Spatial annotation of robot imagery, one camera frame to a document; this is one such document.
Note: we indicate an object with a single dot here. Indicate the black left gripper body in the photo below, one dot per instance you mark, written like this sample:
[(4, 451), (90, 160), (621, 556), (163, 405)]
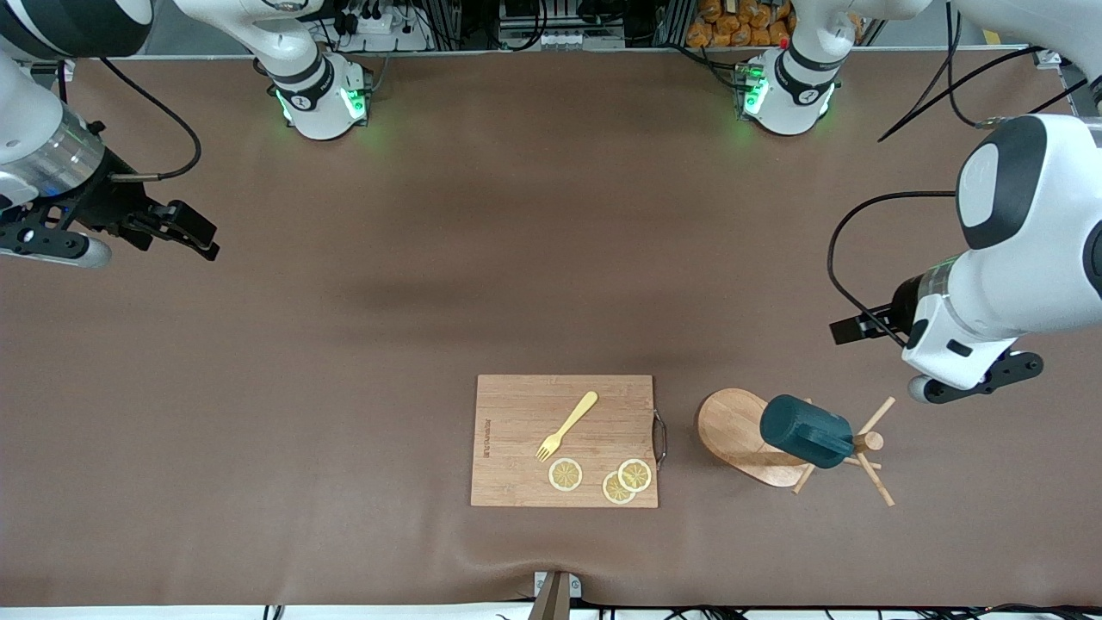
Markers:
[(898, 311)]

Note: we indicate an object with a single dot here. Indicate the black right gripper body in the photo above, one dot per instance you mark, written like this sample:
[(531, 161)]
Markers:
[(110, 203)]

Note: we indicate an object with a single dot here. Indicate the teal cup yellow inside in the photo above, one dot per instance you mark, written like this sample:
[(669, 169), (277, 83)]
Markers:
[(805, 430)]

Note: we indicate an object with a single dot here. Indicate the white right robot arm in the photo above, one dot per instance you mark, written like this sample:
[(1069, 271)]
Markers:
[(314, 95)]

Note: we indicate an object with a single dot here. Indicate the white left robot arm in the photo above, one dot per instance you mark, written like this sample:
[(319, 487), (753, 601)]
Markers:
[(1016, 284)]

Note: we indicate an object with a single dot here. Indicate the wooden cup rack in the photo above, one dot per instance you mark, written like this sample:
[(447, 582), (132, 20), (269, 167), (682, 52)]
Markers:
[(727, 426)]

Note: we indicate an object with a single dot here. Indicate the lemon slice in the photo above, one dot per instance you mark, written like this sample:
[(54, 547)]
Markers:
[(635, 474), (613, 491), (566, 474)]

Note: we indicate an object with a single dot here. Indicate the white power strip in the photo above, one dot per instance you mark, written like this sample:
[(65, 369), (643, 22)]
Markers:
[(387, 39)]

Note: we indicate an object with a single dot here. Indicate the yellow plastic fork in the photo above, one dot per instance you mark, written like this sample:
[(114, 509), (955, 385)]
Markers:
[(568, 424)]

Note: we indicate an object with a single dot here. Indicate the wooden cutting board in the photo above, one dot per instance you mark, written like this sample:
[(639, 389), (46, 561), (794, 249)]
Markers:
[(516, 430)]

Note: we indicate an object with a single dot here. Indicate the white socket bar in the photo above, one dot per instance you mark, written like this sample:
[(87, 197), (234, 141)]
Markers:
[(560, 40)]

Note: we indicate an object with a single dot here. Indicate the metal table edge bracket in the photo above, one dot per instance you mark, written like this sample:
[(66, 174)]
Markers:
[(555, 594)]

